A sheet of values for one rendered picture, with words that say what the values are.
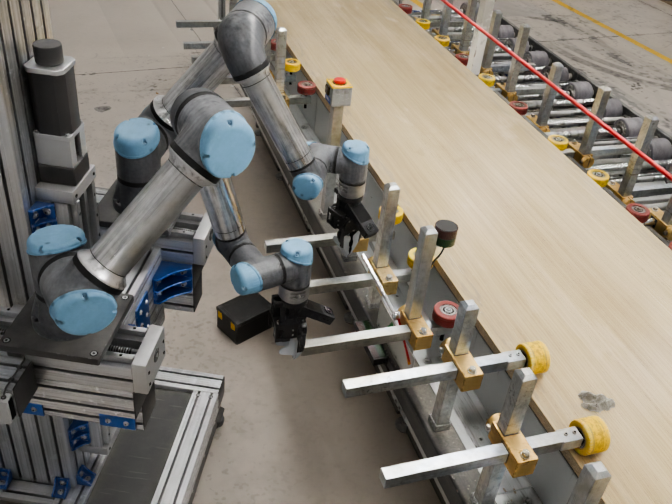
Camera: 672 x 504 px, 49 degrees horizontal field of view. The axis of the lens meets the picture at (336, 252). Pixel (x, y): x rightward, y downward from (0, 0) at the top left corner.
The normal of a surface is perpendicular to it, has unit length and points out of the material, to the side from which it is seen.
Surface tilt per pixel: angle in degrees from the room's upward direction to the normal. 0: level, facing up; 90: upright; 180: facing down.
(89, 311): 95
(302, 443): 0
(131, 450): 0
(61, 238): 8
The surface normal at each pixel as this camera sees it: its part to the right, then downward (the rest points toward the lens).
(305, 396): 0.09, -0.81
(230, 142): 0.61, 0.44
